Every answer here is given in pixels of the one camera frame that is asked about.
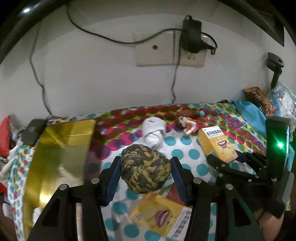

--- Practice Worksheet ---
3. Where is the person's right forearm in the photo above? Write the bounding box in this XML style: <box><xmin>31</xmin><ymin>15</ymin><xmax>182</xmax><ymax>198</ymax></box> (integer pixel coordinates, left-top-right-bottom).
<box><xmin>258</xmin><ymin>207</ymin><xmax>296</xmax><ymax>241</ymax></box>

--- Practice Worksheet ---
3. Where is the gold tin box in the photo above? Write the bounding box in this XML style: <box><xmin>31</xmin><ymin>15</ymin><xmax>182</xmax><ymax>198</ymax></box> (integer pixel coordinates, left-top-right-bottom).
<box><xmin>23</xmin><ymin>119</ymin><xmax>97</xmax><ymax>241</ymax></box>

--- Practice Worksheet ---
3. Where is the glossy red bag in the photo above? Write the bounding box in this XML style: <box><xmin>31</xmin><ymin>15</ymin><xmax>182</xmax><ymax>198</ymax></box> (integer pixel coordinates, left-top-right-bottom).
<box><xmin>0</xmin><ymin>115</ymin><xmax>15</xmax><ymax>158</ymax></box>

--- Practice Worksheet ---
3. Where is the polka-dot tablecloth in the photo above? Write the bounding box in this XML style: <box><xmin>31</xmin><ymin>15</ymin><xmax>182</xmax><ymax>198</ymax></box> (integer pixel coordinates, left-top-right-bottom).
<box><xmin>7</xmin><ymin>102</ymin><xmax>292</xmax><ymax>241</ymax></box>

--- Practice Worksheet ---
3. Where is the doll figurine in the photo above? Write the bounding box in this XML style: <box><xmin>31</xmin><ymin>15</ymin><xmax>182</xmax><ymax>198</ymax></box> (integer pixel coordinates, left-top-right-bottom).
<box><xmin>174</xmin><ymin>110</ymin><xmax>206</xmax><ymax>135</ymax></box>

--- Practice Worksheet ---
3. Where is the thin black cable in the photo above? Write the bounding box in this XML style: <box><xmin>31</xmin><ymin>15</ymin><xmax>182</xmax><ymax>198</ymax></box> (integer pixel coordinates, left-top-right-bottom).
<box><xmin>31</xmin><ymin>30</ymin><xmax>54</xmax><ymax>117</ymax></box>

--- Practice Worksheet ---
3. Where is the black adapter cable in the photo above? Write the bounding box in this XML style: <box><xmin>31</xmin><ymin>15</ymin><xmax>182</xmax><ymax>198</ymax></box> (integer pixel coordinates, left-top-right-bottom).
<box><xmin>171</xmin><ymin>32</ymin><xmax>218</xmax><ymax>104</ymax></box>

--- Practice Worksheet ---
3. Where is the yellow smile medicine box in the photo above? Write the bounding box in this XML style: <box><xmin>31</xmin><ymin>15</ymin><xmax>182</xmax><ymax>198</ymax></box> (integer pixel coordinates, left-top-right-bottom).
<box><xmin>196</xmin><ymin>126</ymin><xmax>239</xmax><ymax>164</ymax></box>
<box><xmin>128</xmin><ymin>193</ymin><xmax>193</xmax><ymax>241</ymax></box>

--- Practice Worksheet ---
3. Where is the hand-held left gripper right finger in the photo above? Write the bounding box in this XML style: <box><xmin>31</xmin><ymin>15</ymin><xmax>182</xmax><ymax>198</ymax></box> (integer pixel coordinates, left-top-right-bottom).
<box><xmin>170</xmin><ymin>157</ymin><xmax>263</xmax><ymax>241</ymax></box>

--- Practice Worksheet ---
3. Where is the black clamp stand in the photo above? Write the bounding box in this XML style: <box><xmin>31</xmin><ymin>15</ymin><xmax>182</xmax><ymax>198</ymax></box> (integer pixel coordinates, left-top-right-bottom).
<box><xmin>266</xmin><ymin>52</ymin><xmax>285</xmax><ymax>88</ymax></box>

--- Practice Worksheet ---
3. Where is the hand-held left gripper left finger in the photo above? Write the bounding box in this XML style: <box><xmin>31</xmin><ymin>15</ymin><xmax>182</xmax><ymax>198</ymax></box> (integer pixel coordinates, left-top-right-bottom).
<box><xmin>29</xmin><ymin>157</ymin><xmax>122</xmax><ymax>241</ymax></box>

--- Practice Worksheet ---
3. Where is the black charger adapter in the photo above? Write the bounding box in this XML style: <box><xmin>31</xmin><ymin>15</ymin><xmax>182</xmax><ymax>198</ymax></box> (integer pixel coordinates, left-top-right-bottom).
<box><xmin>181</xmin><ymin>15</ymin><xmax>203</xmax><ymax>54</ymax></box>

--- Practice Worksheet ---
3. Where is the braided tea ball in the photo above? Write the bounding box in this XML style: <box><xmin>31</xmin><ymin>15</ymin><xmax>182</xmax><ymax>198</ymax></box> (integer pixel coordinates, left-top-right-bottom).
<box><xmin>121</xmin><ymin>144</ymin><xmax>172</xmax><ymax>194</ymax></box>

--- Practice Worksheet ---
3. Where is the wall outlet plate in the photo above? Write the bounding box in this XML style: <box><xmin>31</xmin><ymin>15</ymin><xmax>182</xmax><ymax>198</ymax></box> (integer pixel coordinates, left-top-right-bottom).
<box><xmin>133</xmin><ymin>29</ymin><xmax>207</xmax><ymax>68</ymax></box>

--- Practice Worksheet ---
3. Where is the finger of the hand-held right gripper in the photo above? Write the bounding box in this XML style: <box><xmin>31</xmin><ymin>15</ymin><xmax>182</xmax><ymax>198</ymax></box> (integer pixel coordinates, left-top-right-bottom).
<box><xmin>236</xmin><ymin>151</ymin><xmax>267</xmax><ymax>174</ymax></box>
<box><xmin>207</xmin><ymin>154</ymin><xmax>260</xmax><ymax>186</ymax></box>

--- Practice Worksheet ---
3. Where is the white wrapped roll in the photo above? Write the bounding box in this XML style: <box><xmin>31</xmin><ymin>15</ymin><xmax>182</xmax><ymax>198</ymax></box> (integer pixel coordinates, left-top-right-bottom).
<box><xmin>142</xmin><ymin>117</ymin><xmax>166</xmax><ymax>149</ymax></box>

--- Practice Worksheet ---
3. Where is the long grey cable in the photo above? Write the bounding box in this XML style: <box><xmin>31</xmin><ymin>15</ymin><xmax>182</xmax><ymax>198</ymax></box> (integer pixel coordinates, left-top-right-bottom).
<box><xmin>67</xmin><ymin>4</ymin><xmax>186</xmax><ymax>44</ymax></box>

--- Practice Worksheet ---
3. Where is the blue towel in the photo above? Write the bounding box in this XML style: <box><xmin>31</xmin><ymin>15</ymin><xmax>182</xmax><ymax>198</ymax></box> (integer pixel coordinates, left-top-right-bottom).
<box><xmin>232</xmin><ymin>100</ymin><xmax>269</xmax><ymax>144</ymax></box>

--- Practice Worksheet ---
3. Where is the brown snack packet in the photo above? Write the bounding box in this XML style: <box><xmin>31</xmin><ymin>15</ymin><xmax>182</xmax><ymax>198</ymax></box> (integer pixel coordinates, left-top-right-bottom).
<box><xmin>245</xmin><ymin>86</ymin><xmax>277</xmax><ymax>116</ymax></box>

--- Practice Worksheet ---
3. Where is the black flat device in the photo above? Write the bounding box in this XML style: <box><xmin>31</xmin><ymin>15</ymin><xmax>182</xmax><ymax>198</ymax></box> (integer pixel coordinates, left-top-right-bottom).
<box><xmin>21</xmin><ymin>119</ymin><xmax>47</xmax><ymax>147</ymax></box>

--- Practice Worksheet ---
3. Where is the blue printed plastic bag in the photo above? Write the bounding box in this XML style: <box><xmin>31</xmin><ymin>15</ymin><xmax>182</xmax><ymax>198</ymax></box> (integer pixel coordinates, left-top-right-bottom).
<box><xmin>268</xmin><ymin>82</ymin><xmax>296</xmax><ymax>130</ymax></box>

